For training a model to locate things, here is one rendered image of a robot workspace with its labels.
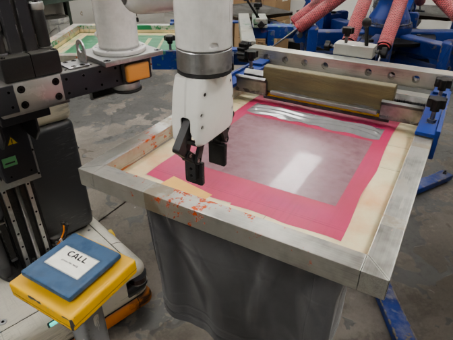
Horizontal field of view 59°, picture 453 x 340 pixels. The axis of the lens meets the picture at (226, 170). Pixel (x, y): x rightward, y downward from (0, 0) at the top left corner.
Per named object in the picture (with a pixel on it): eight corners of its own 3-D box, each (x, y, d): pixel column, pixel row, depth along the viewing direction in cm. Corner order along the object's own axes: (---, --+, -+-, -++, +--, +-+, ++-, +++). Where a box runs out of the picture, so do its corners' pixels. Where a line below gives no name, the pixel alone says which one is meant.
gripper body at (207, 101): (201, 47, 60) (203, 117, 66) (158, 65, 52) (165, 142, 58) (246, 54, 56) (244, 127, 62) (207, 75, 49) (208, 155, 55)
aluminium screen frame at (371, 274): (383, 301, 55) (389, 281, 53) (81, 184, 80) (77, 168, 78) (441, 109, 113) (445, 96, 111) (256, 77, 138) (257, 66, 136)
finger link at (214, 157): (218, 118, 65) (218, 154, 69) (207, 125, 63) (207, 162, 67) (234, 123, 64) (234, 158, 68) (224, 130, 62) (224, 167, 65)
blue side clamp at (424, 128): (432, 160, 91) (440, 131, 87) (408, 154, 93) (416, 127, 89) (444, 115, 113) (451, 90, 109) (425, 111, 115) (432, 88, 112)
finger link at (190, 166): (186, 139, 59) (188, 178, 62) (173, 149, 56) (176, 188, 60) (204, 145, 57) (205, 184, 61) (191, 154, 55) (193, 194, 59)
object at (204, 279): (319, 399, 86) (351, 248, 64) (154, 313, 105) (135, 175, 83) (323, 387, 88) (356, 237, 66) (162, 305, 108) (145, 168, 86)
